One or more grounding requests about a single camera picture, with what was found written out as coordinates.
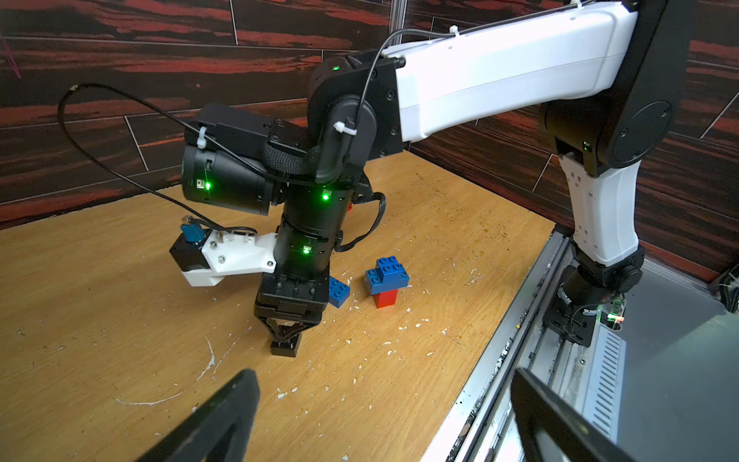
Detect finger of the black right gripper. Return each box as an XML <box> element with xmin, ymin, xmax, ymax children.
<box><xmin>285</xmin><ymin>323</ymin><xmax>317</xmax><ymax>344</ymax></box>
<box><xmin>258</xmin><ymin>317</ymin><xmax>283</xmax><ymax>343</ymax></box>

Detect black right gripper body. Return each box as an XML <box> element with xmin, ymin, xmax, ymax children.
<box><xmin>254</xmin><ymin>271</ymin><xmax>329</xmax><ymax>325</ymax></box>

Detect red tall square brick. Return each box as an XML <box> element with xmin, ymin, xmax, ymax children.
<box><xmin>373</xmin><ymin>289</ymin><xmax>400</xmax><ymax>309</ymax></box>

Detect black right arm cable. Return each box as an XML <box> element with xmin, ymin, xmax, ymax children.
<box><xmin>56</xmin><ymin>82</ymin><xmax>258</xmax><ymax>238</ymax></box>

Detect black square brick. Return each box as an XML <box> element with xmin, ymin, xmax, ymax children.
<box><xmin>269</xmin><ymin>336</ymin><xmax>301</xmax><ymax>358</ymax></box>

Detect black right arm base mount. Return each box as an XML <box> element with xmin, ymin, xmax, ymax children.
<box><xmin>544</xmin><ymin>244</ymin><xmax>645</xmax><ymax>348</ymax></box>

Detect aluminium front base rails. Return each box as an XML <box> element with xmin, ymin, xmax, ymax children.
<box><xmin>425</xmin><ymin>228</ymin><xmax>738</xmax><ymax>461</ymax></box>

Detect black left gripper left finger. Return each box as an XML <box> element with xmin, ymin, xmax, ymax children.
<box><xmin>139</xmin><ymin>369</ymin><xmax>261</xmax><ymax>461</ymax></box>

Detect small blue square brick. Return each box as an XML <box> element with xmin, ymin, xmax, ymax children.
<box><xmin>375</xmin><ymin>256</ymin><xmax>408</xmax><ymax>281</ymax></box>

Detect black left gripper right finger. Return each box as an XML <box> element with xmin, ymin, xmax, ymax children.
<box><xmin>511</xmin><ymin>368</ymin><xmax>632</xmax><ymax>462</ymax></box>

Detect blue long brick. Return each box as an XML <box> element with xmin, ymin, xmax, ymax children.
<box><xmin>365</xmin><ymin>269</ymin><xmax>410</xmax><ymax>296</ymax></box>
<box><xmin>329</xmin><ymin>276</ymin><xmax>350</xmax><ymax>308</ymax></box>

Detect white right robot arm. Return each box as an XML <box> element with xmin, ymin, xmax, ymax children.
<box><xmin>171</xmin><ymin>1</ymin><xmax>696</xmax><ymax>355</ymax></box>

